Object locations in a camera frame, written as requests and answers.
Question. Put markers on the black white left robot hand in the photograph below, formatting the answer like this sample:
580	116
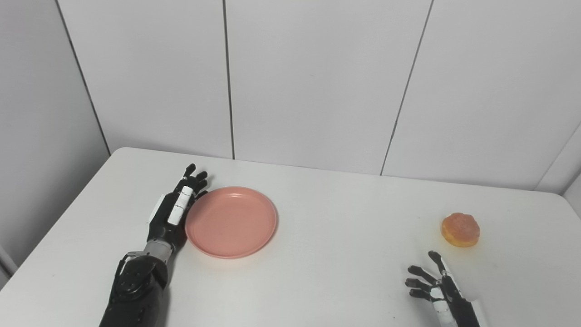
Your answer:
170	218

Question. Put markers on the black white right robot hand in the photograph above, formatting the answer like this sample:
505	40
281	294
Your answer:
449	299

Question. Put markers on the pink round plate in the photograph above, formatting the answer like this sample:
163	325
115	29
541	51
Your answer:
231	222

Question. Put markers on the orange cream puff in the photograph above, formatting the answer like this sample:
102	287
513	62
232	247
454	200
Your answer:
460	229

